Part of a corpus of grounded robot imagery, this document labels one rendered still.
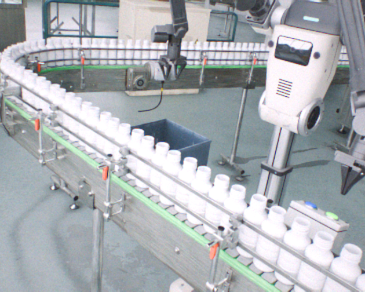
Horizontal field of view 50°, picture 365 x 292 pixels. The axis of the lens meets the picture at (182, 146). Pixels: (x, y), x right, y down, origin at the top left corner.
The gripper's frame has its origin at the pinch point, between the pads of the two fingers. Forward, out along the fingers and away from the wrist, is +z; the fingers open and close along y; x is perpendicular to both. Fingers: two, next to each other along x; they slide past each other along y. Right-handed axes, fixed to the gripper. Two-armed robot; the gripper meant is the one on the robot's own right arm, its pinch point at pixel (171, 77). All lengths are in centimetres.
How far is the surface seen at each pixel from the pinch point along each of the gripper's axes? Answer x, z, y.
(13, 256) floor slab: -68, 122, 49
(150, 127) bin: -14.9, 29.7, -3.8
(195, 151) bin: 15.5, 30.3, -4.9
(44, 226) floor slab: -84, 122, 22
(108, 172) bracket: 32, 16, 52
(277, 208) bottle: 83, 5, 39
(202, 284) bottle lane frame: 70, 35, 46
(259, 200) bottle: 78, 6, 38
